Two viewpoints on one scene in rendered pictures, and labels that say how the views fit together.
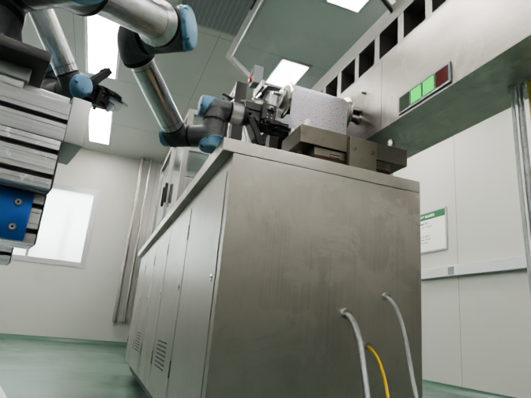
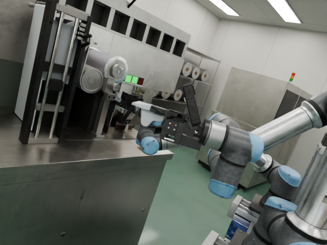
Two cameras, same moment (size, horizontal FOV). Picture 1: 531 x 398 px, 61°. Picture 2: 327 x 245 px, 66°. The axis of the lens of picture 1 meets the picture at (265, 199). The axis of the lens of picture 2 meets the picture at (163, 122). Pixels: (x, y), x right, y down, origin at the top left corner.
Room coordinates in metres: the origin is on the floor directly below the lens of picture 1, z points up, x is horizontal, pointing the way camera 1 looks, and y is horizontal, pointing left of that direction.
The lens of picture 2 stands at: (1.95, 1.24, 1.35)
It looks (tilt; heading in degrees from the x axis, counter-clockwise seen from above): 12 degrees down; 239
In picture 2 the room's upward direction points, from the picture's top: 18 degrees clockwise
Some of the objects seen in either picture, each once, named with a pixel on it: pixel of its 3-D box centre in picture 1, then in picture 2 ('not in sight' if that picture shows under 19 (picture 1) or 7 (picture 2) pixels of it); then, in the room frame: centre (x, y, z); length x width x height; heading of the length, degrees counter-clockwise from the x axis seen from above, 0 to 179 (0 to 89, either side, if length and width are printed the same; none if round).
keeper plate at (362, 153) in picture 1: (362, 155); not in sight; (1.34, -0.30, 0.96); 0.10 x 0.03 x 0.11; 109
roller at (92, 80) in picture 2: not in sight; (80, 74); (1.69, -0.12, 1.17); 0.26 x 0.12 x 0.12; 109
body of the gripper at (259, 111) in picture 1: (258, 117); (131, 102); (1.44, 0.05, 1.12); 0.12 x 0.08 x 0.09; 109
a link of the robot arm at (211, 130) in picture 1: (207, 135); (145, 135); (1.40, 0.22, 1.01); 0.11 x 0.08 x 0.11; 74
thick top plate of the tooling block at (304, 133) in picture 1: (344, 153); (113, 108); (1.42, -0.25, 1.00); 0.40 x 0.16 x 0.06; 109
